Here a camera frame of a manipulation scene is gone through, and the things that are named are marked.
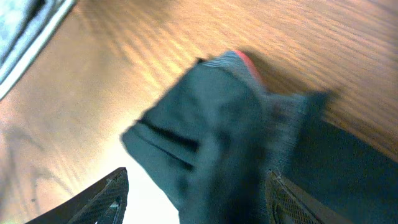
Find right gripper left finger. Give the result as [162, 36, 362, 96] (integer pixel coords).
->
[27, 167, 129, 224]

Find black leggings with red waistband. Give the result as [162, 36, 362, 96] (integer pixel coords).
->
[121, 50, 397, 223]

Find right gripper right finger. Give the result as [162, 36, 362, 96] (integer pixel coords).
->
[265, 170, 352, 224]

